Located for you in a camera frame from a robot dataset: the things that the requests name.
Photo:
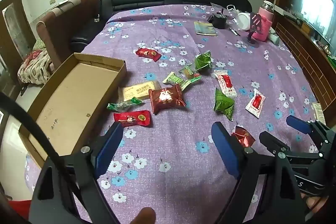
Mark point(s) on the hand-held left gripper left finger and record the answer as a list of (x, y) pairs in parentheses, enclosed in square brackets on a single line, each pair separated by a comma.
[(110, 146)]

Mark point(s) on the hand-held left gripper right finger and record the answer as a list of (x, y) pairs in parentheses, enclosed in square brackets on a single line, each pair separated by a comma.
[(225, 150)]

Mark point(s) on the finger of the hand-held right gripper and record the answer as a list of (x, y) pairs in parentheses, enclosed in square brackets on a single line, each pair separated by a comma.
[(298, 123), (271, 142)]

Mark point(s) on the shallow cardboard box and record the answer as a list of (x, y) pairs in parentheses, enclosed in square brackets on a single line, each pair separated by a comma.
[(71, 98)]

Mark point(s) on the white red snack packet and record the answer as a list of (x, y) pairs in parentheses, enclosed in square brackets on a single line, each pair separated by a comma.
[(225, 83), (256, 103)]

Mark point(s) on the green pyramid snack packet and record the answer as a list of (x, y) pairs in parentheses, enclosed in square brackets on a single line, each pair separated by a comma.
[(203, 61), (223, 104)]

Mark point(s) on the person's right hand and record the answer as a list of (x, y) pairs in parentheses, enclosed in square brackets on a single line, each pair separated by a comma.
[(312, 204)]

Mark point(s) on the person's left hand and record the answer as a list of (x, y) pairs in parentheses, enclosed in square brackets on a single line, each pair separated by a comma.
[(143, 216)]

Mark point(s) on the crumpled red foil wrapper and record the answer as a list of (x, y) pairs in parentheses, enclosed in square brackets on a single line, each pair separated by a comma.
[(242, 136)]

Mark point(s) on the beige printed packet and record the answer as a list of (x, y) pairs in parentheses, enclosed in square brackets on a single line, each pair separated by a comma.
[(318, 111)]

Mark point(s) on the flat red snack packet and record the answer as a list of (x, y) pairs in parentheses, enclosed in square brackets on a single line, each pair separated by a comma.
[(134, 118)]

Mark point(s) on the small green candy packet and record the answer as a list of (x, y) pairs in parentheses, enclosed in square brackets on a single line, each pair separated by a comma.
[(122, 106)]

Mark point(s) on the purple floral blanket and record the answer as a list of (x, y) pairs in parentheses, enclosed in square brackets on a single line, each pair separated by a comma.
[(170, 153)]

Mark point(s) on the beige biscuit packet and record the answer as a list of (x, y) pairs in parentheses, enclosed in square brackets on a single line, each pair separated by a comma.
[(137, 90)]

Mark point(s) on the dark red pillow packet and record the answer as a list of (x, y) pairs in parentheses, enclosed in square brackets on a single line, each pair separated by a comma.
[(165, 98)]

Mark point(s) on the clear green cake packet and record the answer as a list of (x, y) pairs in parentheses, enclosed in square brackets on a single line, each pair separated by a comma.
[(189, 72)]

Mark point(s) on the green white snack packet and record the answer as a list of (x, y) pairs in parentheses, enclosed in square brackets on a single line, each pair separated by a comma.
[(173, 79)]

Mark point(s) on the pale green cloth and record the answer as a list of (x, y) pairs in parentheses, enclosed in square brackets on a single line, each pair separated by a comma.
[(275, 36)]

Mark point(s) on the dark phone stand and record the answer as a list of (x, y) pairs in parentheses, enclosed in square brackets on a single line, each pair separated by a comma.
[(254, 40)]

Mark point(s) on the pink knitted pouch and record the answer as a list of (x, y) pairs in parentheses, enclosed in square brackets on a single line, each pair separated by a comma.
[(262, 30)]

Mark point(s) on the red gold candy packet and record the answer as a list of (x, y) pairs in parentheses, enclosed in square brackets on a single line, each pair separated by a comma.
[(148, 54)]

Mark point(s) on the red garment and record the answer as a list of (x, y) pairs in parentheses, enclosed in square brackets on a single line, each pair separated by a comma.
[(21, 211)]

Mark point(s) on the red white floral cushion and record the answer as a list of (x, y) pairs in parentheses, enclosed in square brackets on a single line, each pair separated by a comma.
[(34, 66)]

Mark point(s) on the small folding knife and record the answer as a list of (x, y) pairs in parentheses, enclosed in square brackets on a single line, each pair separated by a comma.
[(235, 31)]

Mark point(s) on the white box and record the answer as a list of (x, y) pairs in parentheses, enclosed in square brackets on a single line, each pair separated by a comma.
[(281, 9)]

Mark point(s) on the white jar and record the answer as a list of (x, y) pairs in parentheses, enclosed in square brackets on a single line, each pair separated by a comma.
[(243, 21)]

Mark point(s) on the pink sleeved glass bottle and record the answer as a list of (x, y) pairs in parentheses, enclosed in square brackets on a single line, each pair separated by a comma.
[(267, 10)]

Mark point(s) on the thin booklet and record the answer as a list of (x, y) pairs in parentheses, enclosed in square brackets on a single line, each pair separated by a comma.
[(205, 28)]

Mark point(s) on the clear plastic container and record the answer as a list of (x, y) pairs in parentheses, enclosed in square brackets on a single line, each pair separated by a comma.
[(232, 17)]

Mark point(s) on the black round container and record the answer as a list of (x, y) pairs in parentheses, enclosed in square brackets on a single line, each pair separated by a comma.
[(218, 20)]

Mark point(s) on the brown armchair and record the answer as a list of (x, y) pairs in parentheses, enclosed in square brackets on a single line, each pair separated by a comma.
[(65, 19)]

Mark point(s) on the wooden glass door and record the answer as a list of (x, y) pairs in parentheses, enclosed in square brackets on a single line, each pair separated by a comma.
[(13, 19)]

